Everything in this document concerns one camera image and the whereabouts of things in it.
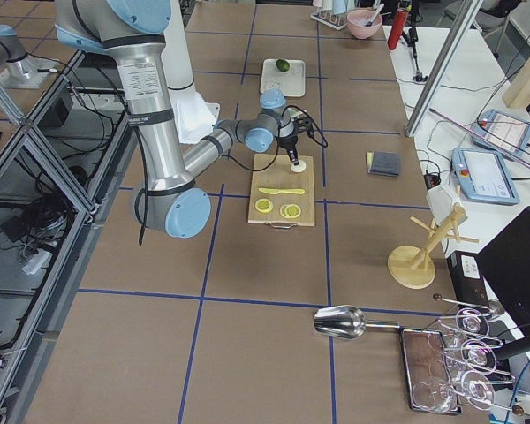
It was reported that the lemon slice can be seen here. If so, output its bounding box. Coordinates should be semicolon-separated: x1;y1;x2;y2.
254;198;274;214
279;203;302;219

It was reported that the metal ice scoop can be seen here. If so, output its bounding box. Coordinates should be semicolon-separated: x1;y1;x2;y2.
314;305;401;340

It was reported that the aluminium frame post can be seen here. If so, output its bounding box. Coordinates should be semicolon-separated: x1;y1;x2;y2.
405;0;482;137

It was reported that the pink bowl with ice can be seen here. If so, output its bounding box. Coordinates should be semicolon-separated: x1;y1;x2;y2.
346;9;382;40

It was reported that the green avocado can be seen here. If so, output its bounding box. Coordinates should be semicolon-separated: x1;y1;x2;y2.
276;59;291;72

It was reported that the grey folded cloth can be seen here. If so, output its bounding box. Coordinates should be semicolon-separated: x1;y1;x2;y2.
366;151;401;177

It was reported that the white steamed bun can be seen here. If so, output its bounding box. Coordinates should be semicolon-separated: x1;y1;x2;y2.
290;161;307;173

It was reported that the mint green bowl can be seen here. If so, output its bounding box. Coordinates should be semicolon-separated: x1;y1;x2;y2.
288;108;301;120

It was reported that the white bear serving tray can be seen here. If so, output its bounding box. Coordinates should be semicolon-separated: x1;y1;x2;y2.
260;58;306;97

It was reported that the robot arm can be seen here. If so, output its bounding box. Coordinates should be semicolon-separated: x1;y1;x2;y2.
56;1;299;239

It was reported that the wooden cutting board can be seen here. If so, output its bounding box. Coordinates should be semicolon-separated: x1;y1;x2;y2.
247;154;315;228

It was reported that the lower lemon slice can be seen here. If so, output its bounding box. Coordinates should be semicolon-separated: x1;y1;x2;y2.
254;198;274;214

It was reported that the black glass holder tray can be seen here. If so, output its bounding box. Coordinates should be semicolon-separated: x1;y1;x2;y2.
399;328;450;413

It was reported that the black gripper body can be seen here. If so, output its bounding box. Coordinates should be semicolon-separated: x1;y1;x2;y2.
278;130;299;152

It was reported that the white wire cup rack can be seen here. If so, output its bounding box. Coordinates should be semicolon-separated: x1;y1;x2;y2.
310;0;348;30

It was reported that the reacher grabber stick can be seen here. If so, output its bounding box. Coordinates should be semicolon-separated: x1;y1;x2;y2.
429;108;530;170

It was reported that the red water bottle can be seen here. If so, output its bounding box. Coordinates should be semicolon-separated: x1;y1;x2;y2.
388;8;409;50

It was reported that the near teach pendant tablet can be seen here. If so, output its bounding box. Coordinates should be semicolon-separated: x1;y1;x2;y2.
451;148;520;205

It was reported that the black monitor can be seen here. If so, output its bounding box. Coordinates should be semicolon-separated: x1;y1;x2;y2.
477;206;530;325

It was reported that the wooden mug tree stand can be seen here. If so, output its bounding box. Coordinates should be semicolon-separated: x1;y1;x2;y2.
387;202;479;290

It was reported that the far teach pendant tablet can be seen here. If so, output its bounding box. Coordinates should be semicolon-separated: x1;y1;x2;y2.
471;109;530;157

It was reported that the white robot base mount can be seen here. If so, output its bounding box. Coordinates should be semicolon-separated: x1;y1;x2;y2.
162;0;216;145

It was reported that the yellow plastic knife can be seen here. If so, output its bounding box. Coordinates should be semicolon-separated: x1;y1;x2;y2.
258;187;306;195

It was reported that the upper lemon slice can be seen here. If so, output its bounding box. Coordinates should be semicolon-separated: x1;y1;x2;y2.
279;203;302;219

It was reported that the teach pendant tablet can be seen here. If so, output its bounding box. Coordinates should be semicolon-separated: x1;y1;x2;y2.
471;109;530;157
451;148;520;205

